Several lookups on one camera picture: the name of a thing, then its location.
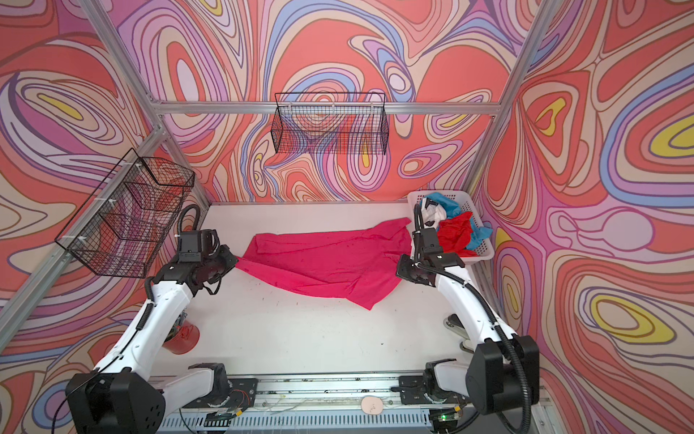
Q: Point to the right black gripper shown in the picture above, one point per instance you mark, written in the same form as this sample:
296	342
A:
404	272

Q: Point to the teal t shirt in basket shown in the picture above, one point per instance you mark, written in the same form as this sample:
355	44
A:
456	203

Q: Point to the grey stapler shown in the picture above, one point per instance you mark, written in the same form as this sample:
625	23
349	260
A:
455	328

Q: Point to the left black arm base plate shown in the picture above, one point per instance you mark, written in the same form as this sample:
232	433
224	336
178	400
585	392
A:
242	394

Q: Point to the pink round disc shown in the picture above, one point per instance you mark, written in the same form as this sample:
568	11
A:
372	405

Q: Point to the white plastic laundry basket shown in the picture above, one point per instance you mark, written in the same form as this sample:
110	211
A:
413	199

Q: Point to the magenta pink t shirt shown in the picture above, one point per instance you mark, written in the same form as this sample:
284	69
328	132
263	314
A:
359	266

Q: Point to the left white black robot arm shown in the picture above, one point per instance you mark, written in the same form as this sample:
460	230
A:
117	396

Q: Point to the red pencil cup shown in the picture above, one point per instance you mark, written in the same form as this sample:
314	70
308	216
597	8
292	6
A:
182	339

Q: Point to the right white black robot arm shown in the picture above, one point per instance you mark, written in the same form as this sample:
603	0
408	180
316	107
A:
501	374

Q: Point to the black wire basket left wall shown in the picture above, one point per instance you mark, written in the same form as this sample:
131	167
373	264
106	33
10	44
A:
118	231

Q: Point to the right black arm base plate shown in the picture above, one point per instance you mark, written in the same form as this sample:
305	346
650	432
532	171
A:
417	390

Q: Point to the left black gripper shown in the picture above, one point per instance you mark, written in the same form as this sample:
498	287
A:
230	258

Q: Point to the black wire basket wall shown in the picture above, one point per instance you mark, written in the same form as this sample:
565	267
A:
330	123
118	231

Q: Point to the white black t shirt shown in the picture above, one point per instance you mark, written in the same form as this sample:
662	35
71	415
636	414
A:
432	213

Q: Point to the red t shirt in basket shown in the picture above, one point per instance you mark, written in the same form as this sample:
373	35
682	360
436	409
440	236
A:
455	234

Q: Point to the black wire basket back wall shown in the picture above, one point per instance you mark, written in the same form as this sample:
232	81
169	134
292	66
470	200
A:
330	123

